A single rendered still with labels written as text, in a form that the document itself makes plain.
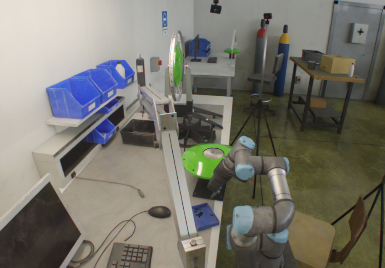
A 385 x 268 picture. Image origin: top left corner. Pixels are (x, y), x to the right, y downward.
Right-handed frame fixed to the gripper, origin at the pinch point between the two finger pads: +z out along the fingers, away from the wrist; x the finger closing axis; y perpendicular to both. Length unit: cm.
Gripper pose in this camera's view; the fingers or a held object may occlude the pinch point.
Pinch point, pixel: (211, 197)
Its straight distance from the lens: 109.0
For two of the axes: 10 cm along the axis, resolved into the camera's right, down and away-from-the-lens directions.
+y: -8.4, -5.4, 0.7
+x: -3.3, 4.0, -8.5
